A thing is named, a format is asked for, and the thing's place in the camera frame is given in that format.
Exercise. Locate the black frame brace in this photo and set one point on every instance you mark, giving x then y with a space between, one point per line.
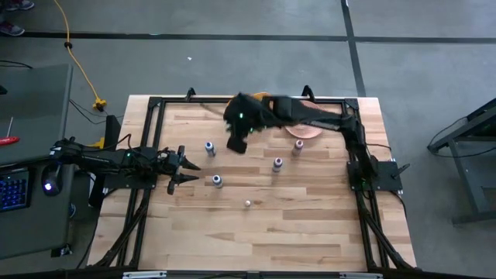
190 93
308 92

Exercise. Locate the pink round plate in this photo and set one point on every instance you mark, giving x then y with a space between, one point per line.
306 133

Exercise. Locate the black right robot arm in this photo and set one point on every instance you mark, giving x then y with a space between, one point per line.
310 112

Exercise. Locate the large purple food colouring bottle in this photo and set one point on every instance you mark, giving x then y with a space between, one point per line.
277 164

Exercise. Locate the black aluminium table frame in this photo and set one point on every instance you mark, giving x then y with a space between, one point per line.
186 100

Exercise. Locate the large blue food colouring bottle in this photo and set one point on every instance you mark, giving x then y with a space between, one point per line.
210 150

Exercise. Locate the yellow plastic bin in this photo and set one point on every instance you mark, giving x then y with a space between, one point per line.
261 94

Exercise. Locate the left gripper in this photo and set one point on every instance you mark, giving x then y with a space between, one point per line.
170 162

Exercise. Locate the large red food colouring bottle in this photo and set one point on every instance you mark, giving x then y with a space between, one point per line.
297 148

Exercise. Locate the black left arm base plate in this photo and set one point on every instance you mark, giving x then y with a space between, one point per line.
124 184

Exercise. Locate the person's shoe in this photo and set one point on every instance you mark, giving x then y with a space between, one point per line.
21 4
11 29

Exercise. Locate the black metal stand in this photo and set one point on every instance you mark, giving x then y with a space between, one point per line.
469 185

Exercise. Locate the silver metal bracket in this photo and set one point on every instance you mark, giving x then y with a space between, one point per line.
143 275

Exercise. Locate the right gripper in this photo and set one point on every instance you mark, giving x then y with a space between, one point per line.
242 116

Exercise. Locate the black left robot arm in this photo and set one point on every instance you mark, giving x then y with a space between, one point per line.
100 158

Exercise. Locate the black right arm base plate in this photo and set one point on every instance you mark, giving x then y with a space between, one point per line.
387 180

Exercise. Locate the small brown dropper bottle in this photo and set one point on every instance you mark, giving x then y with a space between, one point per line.
247 203

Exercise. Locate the black computer mouse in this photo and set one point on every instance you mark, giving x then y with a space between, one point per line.
54 176

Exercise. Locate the black keyboard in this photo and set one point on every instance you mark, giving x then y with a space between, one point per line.
13 191

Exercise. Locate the black box beside table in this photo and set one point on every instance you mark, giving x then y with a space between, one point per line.
112 131

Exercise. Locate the grey desk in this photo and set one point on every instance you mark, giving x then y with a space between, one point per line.
35 100

